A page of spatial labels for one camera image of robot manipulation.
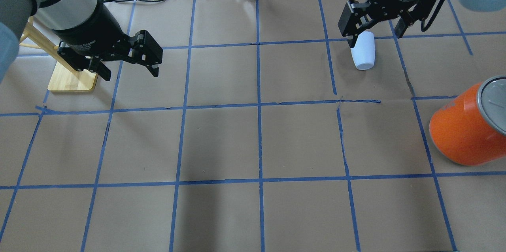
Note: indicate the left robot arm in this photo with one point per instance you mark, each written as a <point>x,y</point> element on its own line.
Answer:
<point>60,14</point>

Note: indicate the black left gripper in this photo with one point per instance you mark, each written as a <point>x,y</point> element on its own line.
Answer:
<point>91,26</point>

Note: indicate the wooden cup rack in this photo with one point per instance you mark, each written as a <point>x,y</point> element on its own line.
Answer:
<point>64,77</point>

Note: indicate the orange can with silver lid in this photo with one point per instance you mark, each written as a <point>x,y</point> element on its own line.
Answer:
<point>471,129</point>

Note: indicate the light blue plastic cup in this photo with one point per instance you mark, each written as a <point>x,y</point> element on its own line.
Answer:
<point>364,51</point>

